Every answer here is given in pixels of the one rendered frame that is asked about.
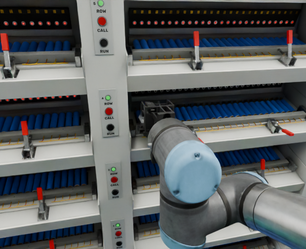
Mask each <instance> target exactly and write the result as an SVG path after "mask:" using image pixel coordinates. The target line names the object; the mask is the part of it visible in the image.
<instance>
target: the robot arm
mask: <svg viewBox="0 0 306 249"><path fill-rule="evenodd" d="M169 104H170V105H169ZM170 107H171V109H170ZM136 129H137V130H138V131H139V132H140V133H143V135H144V136H145V137H147V138H148V144H147V147H148V148H150V149H151V154H150V156H151V161H152V164H158V166H159V171H160V190H159V192H160V202H159V222H158V224H159V227H160V236H161V239H162V241H163V242H164V244H165V245H166V246H167V247H168V248H170V249H202V248H203V247H204V245H205V243H206V236H207V235H209V234H211V233H214V232H216V231H218V230H221V229H223V228H225V227H228V226H230V225H232V224H235V223H237V222H239V223H241V224H243V225H245V226H247V227H249V228H251V229H253V230H255V231H259V232H261V233H263V234H265V235H267V236H269V237H271V238H273V239H274V240H276V241H278V242H280V243H282V244H284V245H286V246H288V247H290V248H292V249H306V197H305V196H301V195H298V194H295V193H291V192H288V191H285V190H281V189H278V188H275V187H271V186H270V185H268V183H267V182H266V181H265V180H264V179H263V178H262V177H261V176H260V175H258V174H256V173H254V172H250V171H245V172H238V173H235V174H233V175H231V176H228V177H225V178H222V170H221V165H220V163H219V161H218V159H217V158H216V156H215V154H214V153H213V151H212V150H211V149H210V148H209V147H208V146H207V145H205V144H204V143H202V142H201V141H200V140H199V139H198V138H197V137H196V136H195V135H194V134H193V133H192V131H191V130H190V129H189V128H188V127H187V126H186V125H185V124H184V123H183V122H182V121H181V120H179V119H176V118H175V113H174V104H173V103H172V102H170V101H169V100H168V99H167V104H166V103H160V102H159V101H158V102H157V103H153V102H152V101H150V102H145V105H144V103H143V102H142V101H141V107H140V115H139V117H138V123H137V124H136ZM221 178H222V179H221Z"/></svg>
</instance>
